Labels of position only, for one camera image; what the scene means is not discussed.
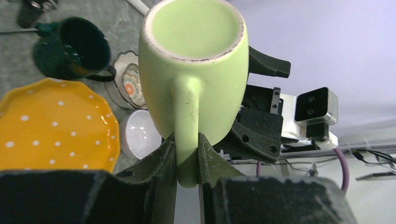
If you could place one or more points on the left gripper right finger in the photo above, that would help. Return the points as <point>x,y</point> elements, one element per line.
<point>227,196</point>

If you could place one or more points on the white bowl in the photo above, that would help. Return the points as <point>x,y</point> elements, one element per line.
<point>138,135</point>

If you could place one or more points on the yellow polka dot plate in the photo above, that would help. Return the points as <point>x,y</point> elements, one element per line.
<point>56,124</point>

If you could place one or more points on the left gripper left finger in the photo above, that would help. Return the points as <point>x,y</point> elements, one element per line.
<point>144,193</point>

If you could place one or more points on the light green mug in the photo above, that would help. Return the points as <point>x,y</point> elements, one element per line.
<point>193,64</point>

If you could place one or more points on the dark green mug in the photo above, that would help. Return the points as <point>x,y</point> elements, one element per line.
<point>71,49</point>

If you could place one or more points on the floral scalloped small plate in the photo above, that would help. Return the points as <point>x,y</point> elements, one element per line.
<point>125,90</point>

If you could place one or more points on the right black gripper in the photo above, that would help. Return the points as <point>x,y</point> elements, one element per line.
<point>256,131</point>

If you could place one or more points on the white PVC pipe frame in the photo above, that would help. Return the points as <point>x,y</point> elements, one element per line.
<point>139,6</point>

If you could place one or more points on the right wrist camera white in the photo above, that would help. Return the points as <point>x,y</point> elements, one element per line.
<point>307,118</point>

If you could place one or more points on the green handled screwdriver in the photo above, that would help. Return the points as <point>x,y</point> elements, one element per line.
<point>18,29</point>

